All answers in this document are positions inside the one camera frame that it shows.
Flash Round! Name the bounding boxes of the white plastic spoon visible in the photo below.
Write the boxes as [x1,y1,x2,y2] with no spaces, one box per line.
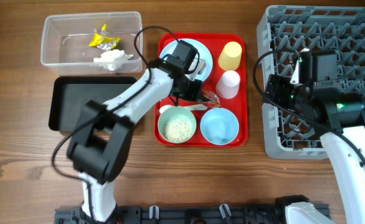
[159,104,208,114]

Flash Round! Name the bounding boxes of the red silver foil wrapper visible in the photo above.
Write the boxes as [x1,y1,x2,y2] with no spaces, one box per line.
[201,90,220,109]

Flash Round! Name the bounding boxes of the red serving tray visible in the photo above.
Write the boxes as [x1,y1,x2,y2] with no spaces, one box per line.
[153,32,249,147]

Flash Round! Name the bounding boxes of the yellow plastic cup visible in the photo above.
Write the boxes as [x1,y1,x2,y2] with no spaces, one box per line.
[218,42,242,71]

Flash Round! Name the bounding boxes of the green bowl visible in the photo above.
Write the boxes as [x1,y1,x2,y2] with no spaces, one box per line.
[158,106,197,144]

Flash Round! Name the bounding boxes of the crumpled white tissue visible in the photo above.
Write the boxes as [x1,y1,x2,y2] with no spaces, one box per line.
[93,49,133,72]

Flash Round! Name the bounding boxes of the light blue bowl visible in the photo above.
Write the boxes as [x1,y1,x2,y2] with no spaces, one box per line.
[200,108,240,146]

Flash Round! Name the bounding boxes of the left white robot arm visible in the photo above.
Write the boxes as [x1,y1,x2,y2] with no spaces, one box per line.
[67,58,203,223]

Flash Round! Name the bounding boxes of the yellow foil wrapper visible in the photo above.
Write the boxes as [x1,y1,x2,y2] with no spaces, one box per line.
[89,24,121,51]

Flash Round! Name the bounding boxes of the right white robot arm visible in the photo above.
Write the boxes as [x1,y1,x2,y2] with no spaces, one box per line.
[261,75,365,223]

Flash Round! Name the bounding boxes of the large light blue plate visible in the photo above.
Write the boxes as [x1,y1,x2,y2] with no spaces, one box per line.
[159,39,213,82]

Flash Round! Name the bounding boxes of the white rice grains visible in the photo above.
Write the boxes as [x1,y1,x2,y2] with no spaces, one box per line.
[163,118,194,144]

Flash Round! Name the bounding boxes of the black waste tray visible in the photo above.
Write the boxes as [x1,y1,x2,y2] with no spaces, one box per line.
[48,76,136,132]

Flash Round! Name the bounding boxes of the white plastic cup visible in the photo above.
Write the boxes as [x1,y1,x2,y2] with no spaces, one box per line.
[216,70,240,99]

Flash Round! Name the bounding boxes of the grey dishwasher rack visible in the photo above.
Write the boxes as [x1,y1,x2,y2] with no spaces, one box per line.
[257,5,365,159]

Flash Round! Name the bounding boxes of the clear plastic waste bin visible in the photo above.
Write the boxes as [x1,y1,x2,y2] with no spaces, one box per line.
[40,11,143,75]

